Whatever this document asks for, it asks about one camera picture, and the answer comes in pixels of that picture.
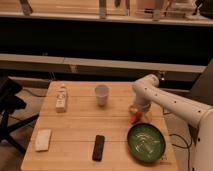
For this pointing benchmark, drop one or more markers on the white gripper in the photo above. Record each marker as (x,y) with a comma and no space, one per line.
(134,110)

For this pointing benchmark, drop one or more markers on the red pepper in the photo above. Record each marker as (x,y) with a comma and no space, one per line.
(135,118)

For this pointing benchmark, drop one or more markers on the green bowl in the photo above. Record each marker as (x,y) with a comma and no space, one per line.
(145,142)

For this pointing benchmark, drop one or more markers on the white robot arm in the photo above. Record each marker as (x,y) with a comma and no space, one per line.
(197,114)

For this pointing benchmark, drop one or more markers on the white sponge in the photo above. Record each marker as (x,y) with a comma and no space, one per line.
(42,140)

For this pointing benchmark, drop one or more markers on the white plastic cup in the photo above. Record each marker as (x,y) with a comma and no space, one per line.
(102,92)

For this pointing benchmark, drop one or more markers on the black rectangular block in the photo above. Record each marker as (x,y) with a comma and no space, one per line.
(98,148)

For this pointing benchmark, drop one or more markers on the white small bottle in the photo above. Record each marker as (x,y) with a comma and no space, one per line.
(61,99)

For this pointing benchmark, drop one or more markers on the black tripod stand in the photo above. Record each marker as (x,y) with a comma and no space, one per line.
(9,103)

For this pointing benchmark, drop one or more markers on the long wooden bench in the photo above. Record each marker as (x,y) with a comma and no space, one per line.
(128,69)

